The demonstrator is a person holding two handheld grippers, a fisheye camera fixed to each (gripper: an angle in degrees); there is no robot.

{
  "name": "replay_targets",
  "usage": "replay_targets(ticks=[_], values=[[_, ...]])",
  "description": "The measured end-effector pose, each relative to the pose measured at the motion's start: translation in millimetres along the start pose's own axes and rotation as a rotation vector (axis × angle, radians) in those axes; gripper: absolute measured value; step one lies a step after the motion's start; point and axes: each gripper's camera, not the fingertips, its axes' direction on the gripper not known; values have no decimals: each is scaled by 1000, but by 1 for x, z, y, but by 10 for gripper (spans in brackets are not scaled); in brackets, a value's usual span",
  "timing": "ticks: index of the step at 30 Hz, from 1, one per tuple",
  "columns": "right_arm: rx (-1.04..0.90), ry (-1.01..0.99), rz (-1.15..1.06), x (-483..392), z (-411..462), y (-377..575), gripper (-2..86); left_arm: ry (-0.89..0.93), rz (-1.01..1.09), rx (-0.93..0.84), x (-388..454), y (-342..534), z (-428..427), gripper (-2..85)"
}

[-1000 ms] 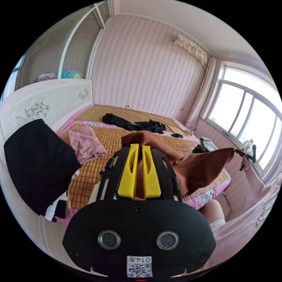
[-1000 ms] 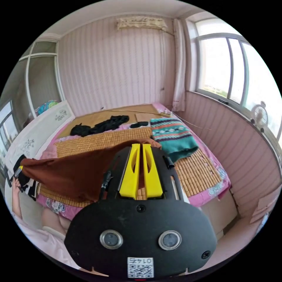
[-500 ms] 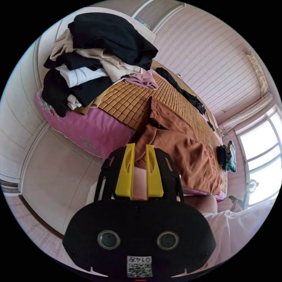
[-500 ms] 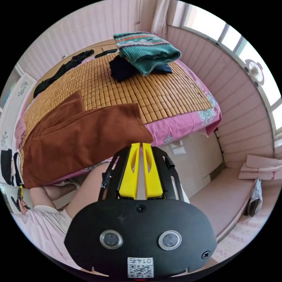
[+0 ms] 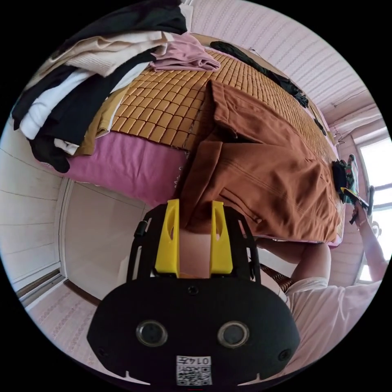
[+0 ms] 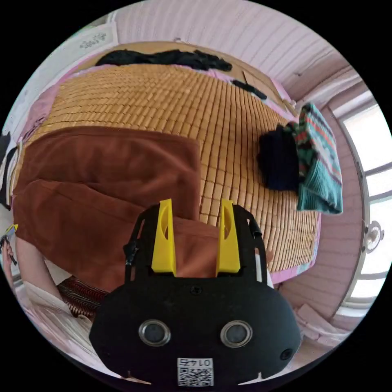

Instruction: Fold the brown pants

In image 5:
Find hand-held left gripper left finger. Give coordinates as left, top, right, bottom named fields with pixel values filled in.
left=154, top=199, right=180, bottom=278

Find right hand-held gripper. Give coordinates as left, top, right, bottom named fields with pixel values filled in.
left=340, top=187, right=370, bottom=225

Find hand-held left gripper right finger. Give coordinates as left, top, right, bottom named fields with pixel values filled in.
left=209, top=200, right=233, bottom=274

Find brown pants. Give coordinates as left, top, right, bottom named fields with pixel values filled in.
left=176, top=80, right=342, bottom=243

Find person's right forearm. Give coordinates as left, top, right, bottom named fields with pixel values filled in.
left=358, top=226, right=389, bottom=278

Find person's right hand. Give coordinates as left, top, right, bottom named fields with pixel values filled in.
left=354, top=207, right=372, bottom=231

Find black and green clothes pile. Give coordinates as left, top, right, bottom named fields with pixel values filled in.
left=332, top=154, right=358, bottom=203

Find window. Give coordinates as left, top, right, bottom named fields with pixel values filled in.
left=358, top=143, right=392, bottom=223

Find person's body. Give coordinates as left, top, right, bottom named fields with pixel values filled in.
left=256, top=237, right=392, bottom=379

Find bed with woven mat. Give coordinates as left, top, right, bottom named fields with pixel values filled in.
left=62, top=33, right=347, bottom=301

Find long black garment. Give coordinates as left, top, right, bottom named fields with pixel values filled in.
left=209, top=40, right=309, bottom=108

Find pile of clothes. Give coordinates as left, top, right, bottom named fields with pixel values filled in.
left=11, top=0, right=222, bottom=174

